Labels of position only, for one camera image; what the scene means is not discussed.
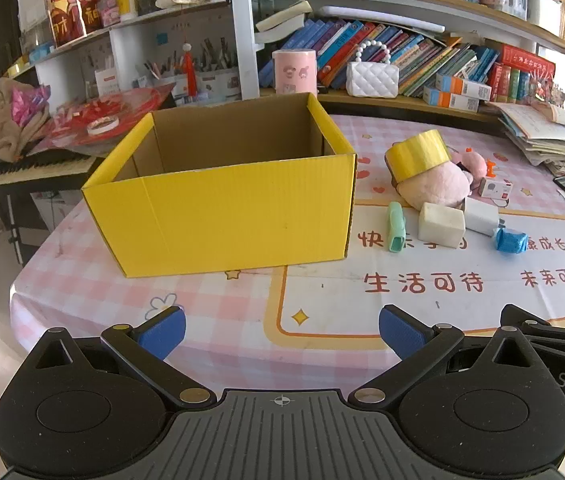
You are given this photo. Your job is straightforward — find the yellow tape roll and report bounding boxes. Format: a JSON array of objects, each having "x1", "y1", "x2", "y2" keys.
[{"x1": 384, "y1": 129, "x2": 451, "y2": 184}]

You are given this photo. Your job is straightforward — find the pen holder with pens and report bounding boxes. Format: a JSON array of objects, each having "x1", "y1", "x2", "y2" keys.
[{"x1": 135, "y1": 37, "x2": 241, "y2": 106}]

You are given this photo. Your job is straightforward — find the pink foil wrapper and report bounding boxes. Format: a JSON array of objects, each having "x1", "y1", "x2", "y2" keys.
[{"x1": 10, "y1": 85, "x2": 52, "y2": 128}]

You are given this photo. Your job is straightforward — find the red foil packaging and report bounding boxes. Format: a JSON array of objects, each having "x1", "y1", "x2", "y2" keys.
[{"x1": 30, "y1": 85, "x2": 178, "y2": 154}]

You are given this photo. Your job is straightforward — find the stack of papers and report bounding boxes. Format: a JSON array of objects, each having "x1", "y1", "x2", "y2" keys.
[{"x1": 490, "y1": 101, "x2": 565, "y2": 181}]

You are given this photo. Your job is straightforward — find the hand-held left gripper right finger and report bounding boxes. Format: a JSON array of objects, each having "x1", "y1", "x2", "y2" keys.
[{"x1": 349, "y1": 304, "x2": 538, "y2": 408}]

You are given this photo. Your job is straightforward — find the yellow cardboard box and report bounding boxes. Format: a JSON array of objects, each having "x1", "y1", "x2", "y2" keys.
[{"x1": 81, "y1": 92, "x2": 358, "y2": 279}]

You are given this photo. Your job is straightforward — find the long white bar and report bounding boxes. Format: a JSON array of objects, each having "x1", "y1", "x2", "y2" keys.
[{"x1": 320, "y1": 6, "x2": 446, "y2": 34}]

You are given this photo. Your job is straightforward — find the small white box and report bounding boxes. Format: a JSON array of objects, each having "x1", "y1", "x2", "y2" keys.
[{"x1": 477, "y1": 177, "x2": 514, "y2": 200}]

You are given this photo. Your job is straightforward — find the orange white carton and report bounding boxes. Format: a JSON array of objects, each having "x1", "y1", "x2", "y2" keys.
[
  {"x1": 423, "y1": 85, "x2": 481, "y2": 112},
  {"x1": 435, "y1": 72, "x2": 492, "y2": 102}
]

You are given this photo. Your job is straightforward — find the white quilted handbag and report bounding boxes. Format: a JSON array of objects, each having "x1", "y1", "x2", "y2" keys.
[{"x1": 346, "y1": 40, "x2": 400, "y2": 99}]

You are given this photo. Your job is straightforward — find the white wooden bookshelf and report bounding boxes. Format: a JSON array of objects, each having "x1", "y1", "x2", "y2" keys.
[{"x1": 17, "y1": 0, "x2": 565, "y2": 122}]

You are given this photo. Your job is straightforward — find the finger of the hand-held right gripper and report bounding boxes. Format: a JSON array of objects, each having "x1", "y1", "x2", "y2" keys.
[
  {"x1": 519, "y1": 320, "x2": 565, "y2": 361},
  {"x1": 500, "y1": 304, "x2": 565, "y2": 335}
]

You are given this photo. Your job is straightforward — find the blue candy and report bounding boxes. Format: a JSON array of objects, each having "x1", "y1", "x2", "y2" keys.
[{"x1": 493, "y1": 226, "x2": 529, "y2": 256}]

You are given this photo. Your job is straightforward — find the piano keyboard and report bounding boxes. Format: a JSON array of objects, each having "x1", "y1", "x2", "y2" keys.
[{"x1": 0, "y1": 152, "x2": 99, "y2": 197}]

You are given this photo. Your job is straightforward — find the black keyboard stand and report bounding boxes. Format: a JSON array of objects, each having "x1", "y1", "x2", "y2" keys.
[{"x1": 5, "y1": 190, "x2": 39, "y2": 267}]

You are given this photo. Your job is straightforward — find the pink cylinder container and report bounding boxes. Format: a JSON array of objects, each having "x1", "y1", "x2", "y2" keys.
[{"x1": 271, "y1": 49, "x2": 318, "y2": 97}]

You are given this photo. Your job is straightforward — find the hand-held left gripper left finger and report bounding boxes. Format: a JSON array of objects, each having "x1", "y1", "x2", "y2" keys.
[{"x1": 25, "y1": 305, "x2": 216, "y2": 409}]

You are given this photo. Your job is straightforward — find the red thick book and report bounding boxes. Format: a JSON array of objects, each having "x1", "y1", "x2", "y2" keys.
[{"x1": 500, "y1": 44, "x2": 557, "y2": 78}]

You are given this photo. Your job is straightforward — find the red tassel ornament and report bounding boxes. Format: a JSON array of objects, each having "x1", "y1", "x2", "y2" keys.
[{"x1": 181, "y1": 44, "x2": 198, "y2": 98}]

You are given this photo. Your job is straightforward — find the white tape roll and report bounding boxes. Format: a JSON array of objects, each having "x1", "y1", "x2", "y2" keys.
[{"x1": 86, "y1": 117, "x2": 119, "y2": 136}]

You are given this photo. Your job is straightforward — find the white charger block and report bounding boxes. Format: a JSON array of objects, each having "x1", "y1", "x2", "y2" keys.
[{"x1": 463, "y1": 196, "x2": 506, "y2": 237}]

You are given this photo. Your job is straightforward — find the pink plush toy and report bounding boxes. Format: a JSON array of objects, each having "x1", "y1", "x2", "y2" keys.
[{"x1": 397, "y1": 150, "x2": 489, "y2": 211}]

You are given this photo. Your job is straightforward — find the cream eraser block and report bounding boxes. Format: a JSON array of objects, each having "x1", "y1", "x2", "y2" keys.
[{"x1": 417, "y1": 202, "x2": 466, "y2": 249}]

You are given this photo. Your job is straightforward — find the row of colourful books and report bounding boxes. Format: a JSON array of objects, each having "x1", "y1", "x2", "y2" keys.
[{"x1": 257, "y1": 19, "x2": 501, "y2": 101}]

